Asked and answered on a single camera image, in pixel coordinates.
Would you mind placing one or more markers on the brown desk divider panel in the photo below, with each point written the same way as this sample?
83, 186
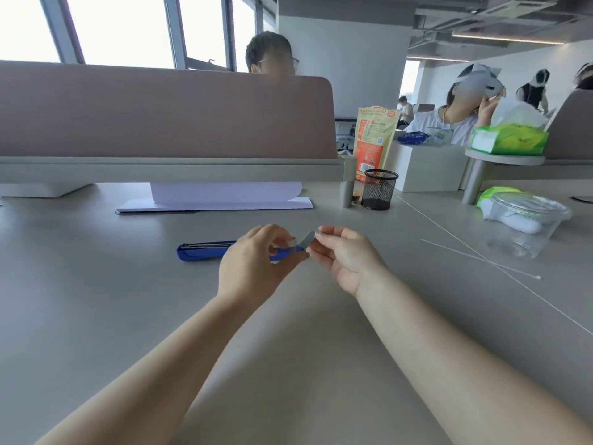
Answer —
162, 111
572, 129

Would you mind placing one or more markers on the clear plastic lidded container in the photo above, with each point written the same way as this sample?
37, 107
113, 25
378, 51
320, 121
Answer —
528, 227

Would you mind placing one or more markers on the person's right thumb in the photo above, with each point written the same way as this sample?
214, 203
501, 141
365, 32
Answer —
336, 231

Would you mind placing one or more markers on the person's left forearm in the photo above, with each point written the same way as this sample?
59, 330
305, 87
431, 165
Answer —
176, 366

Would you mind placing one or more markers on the window with grey frames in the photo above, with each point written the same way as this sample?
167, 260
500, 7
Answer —
176, 32

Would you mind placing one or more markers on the blue packet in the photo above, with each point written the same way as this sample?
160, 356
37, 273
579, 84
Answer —
412, 138

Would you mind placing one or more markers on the person's right forearm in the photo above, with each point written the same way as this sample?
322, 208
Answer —
454, 366

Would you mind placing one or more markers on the white tissue packet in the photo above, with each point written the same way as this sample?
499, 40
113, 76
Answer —
439, 135

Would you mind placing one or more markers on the small brown object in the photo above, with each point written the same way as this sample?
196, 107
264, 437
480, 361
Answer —
356, 198

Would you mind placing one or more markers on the green and white packet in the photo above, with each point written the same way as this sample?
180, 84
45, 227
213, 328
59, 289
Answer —
491, 199

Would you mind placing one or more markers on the ceiling light strip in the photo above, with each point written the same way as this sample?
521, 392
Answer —
507, 39

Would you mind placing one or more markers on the white headset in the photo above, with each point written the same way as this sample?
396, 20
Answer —
482, 81

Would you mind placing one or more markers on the black mesh pen holder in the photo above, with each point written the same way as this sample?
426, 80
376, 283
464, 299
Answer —
379, 189

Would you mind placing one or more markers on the person's left hand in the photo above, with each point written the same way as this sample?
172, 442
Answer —
245, 268

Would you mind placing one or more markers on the person's right hand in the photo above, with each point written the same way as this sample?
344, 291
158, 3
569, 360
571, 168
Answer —
352, 261

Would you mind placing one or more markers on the green tissue pack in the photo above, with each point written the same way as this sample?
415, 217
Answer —
509, 138

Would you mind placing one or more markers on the orange snack bag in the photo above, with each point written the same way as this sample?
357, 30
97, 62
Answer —
373, 138

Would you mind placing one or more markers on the white round stand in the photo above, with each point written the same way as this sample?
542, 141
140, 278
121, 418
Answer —
482, 171

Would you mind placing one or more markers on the person's left thumb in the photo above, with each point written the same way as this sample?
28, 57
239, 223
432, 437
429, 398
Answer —
289, 263

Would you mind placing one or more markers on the grey cylindrical post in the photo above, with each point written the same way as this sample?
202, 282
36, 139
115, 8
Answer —
347, 189

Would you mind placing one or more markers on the silver staple strip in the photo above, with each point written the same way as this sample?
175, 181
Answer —
307, 237

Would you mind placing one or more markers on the grey desk shelf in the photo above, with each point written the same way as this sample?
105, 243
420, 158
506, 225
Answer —
176, 170

